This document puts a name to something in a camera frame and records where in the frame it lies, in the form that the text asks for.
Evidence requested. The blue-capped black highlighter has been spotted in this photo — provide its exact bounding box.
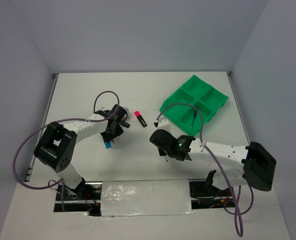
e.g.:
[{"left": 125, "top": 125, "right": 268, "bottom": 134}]
[{"left": 104, "top": 141, "right": 111, "bottom": 149}]

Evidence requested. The aluminium table edge rail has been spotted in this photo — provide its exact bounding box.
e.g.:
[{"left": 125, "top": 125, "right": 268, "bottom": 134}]
[{"left": 24, "top": 73, "right": 59, "bottom": 182}]

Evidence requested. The silver tape sheet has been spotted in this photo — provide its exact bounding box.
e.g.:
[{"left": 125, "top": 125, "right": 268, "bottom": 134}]
[{"left": 101, "top": 179, "right": 193, "bottom": 217}]

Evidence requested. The green compartment tray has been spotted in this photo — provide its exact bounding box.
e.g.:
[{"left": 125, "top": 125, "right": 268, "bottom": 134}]
[{"left": 159, "top": 75, "right": 229, "bottom": 136}]

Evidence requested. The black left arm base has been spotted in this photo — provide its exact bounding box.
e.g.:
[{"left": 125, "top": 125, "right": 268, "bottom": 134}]
[{"left": 51, "top": 182, "right": 103, "bottom": 217}]

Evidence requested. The pink-capped black highlighter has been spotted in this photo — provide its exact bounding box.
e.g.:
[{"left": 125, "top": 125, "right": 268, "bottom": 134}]
[{"left": 134, "top": 111, "right": 147, "bottom": 128}]

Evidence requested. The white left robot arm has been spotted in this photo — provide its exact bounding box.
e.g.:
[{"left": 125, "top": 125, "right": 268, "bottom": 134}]
[{"left": 34, "top": 105, "right": 130, "bottom": 200}]

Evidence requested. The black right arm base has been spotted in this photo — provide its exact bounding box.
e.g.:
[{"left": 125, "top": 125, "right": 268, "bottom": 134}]
[{"left": 189, "top": 170, "right": 235, "bottom": 210}]

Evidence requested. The blue gel pen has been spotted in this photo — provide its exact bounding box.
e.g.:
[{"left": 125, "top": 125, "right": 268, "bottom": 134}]
[{"left": 190, "top": 110, "right": 197, "bottom": 129}]

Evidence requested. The right aluminium table rail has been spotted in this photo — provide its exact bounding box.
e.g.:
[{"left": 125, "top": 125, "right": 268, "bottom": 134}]
[{"left": 226, "top": 71, "right": 261, "bottom": 176}]

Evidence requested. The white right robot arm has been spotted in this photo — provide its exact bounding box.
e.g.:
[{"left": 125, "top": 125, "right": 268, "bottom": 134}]
[{"left": 149, "top": 129, "right": 276, "bottom": 196}]

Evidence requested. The orange-capped black highlighter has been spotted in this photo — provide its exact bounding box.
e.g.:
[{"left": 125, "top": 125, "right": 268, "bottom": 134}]
[{"left": 121, "top": 121, "right": 130, "bottom": 128}]

